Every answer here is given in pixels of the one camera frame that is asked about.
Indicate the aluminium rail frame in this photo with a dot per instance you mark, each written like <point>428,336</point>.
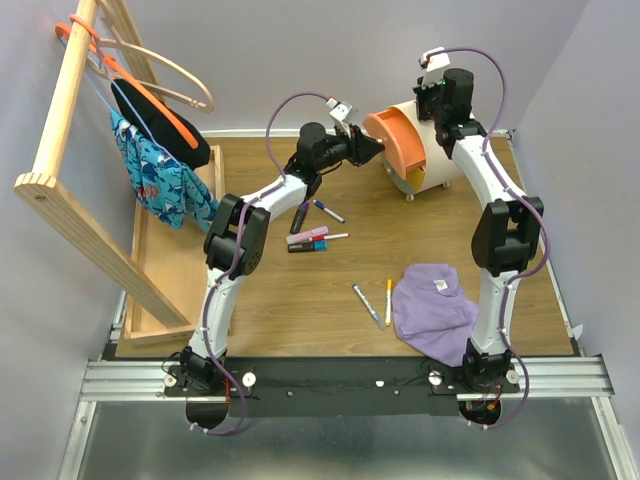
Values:
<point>127,428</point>

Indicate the purple black highlighter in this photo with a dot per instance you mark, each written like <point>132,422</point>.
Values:
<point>299,218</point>

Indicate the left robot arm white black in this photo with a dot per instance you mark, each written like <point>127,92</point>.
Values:
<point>235,242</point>

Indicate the orange top drawer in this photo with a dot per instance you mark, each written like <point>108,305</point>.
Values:
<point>395,127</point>

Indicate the wooden clothes rack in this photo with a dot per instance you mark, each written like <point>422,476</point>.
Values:
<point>43,190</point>

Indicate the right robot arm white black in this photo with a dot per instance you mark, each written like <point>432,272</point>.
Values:
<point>506,237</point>

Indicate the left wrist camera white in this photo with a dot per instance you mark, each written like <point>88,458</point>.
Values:
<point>342,114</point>

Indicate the wooden hanger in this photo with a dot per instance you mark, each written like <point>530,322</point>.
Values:
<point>125,38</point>

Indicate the orange hanger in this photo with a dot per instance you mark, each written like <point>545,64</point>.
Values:
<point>109,66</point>

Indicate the black garment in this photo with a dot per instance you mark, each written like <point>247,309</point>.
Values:
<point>135,107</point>

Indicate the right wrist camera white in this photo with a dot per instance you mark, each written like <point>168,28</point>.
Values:
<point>433,63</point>

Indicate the pink highlighter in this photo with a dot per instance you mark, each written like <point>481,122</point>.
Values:
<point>307,235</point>

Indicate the black blue capped highlighter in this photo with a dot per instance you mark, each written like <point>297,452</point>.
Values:
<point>308,246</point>

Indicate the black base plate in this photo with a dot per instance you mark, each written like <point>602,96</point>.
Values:
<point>271,387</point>

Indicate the red capped white marker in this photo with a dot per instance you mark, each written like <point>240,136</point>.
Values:
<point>327,237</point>

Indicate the purple cloth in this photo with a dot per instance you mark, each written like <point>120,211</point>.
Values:
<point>432,313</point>

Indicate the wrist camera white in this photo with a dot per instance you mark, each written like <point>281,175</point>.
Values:
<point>342,114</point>
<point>433,63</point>

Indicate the blue capped white marker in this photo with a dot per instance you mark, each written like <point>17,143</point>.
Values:
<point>328,211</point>

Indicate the yellow white pen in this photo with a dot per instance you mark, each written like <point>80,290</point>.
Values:
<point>388,303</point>

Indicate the wooden tray base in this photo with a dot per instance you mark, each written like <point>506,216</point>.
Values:
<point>173,260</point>

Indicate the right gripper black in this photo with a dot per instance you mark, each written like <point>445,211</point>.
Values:
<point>421,93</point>

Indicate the grey silver pen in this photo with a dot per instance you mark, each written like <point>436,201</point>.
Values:
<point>368,306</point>

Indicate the blue shark pattern garment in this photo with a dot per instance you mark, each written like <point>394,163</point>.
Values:
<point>168,189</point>

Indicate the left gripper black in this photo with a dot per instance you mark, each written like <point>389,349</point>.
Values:
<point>359,148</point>

